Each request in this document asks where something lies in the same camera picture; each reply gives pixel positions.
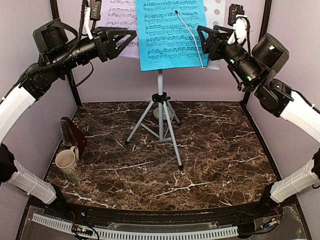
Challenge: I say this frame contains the blue sheet music page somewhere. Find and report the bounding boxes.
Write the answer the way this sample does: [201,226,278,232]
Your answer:
[136,0,208,72]

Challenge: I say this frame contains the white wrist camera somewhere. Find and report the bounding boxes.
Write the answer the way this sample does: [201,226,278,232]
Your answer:
[227,14,249,45]
[83,6,93,40]

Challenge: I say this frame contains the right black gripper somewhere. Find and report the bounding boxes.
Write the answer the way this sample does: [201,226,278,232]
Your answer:
[197,23,263,87]

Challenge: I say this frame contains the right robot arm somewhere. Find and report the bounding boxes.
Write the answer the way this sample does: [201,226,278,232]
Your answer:
[197,4,320,142]

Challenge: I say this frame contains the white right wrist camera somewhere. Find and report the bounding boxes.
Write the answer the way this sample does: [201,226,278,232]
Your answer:
[227,14,249,45]

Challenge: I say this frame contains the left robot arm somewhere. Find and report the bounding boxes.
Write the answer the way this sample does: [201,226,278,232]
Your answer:
[0,0,137,218]

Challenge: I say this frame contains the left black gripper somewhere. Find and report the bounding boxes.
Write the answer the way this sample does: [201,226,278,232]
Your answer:
[50,24,137,74]

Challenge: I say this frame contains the pale green round dish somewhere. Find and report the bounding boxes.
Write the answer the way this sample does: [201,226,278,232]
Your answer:
[153,106,176,121]

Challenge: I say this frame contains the purple sheet music page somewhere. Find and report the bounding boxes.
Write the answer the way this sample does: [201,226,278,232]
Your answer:
[96,0,141,60]

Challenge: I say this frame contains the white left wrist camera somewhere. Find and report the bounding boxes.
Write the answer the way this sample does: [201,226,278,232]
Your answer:
[83,6,93,40]

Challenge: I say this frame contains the brown wooden metronome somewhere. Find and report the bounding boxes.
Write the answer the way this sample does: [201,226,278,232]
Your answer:
[59,116,87,155]

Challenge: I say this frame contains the white perforated music stand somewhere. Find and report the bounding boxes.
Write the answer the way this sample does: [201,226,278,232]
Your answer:
[124,0,222,171]

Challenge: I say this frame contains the grey slotted cable duct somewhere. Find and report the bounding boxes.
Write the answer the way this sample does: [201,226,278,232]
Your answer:
[31,213,239,240]

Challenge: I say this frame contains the cream ceramic mug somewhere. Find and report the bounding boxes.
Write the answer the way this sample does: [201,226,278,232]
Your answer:
[54,146,84,183]

